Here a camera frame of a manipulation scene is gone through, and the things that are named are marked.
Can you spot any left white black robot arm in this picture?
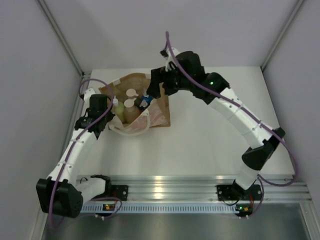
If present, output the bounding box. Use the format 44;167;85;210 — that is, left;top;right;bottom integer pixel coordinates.
36;94;115;218

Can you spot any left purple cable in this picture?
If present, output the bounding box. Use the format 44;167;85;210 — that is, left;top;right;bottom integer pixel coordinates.
48;78;123;230

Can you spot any aluminium frame post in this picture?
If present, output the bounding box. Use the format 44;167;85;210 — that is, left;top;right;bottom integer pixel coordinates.
35;0;84;77
260;0;306;72

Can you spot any beige pump bottle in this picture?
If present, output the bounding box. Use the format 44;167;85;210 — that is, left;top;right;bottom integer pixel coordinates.
123;99;141;124

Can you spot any yellow-green squeeze bottle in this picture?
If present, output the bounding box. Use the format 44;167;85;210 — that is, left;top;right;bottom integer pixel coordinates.
112;97;126;124

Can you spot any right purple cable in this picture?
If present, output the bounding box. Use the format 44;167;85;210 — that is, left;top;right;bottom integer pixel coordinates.
163;31;300;221

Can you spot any aluminium mounting rail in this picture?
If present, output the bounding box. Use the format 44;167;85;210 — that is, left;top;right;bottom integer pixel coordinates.
110;175;312;204

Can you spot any grey-green pump bottle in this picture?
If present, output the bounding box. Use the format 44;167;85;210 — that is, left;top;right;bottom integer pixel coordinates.
126;88;142;107

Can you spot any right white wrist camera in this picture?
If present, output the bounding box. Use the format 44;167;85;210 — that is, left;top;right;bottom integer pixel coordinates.
160;47;180;72

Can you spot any blue orange spray bottle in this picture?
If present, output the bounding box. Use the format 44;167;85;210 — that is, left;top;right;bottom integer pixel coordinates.
139;88;153;109

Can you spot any purple cable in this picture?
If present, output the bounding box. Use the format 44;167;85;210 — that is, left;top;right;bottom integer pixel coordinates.
48;78;123;230
163;31;300;221

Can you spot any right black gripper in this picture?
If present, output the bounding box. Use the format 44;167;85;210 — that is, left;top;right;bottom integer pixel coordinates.
146;63;193;100

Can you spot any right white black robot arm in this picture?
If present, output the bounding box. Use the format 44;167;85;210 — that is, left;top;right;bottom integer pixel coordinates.
146;49;285;199

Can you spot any right aluminium frame post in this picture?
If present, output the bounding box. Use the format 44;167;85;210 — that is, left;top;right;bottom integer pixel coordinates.
260;0;306;72

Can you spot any slotted cable duct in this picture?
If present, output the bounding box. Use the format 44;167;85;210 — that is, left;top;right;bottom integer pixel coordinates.
80;202;249;214

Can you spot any burlap canvas tote bag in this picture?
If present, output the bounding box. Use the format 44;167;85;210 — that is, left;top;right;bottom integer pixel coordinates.
99;73;171;136

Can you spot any left aluminium frame post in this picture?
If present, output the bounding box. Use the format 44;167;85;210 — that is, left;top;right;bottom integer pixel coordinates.
35;0;84;77

